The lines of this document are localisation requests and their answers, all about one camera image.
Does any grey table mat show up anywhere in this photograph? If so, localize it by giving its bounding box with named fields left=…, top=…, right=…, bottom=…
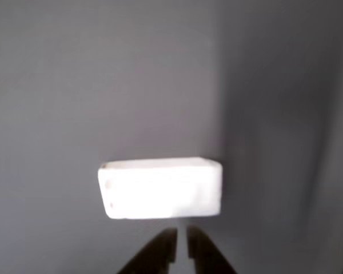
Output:
left=0, top=0, right=343, bottom=274

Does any white rectangular block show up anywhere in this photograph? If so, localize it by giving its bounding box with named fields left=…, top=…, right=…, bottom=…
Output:
left=97, top=156, right=224, bottom=220

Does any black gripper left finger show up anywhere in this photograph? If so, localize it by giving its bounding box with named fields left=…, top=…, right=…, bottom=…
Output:
left=115, top=227, right=178, bottom=274

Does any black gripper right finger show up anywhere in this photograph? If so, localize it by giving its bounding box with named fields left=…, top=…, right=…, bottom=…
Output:
left=187, top=225, right=238, bottom=274

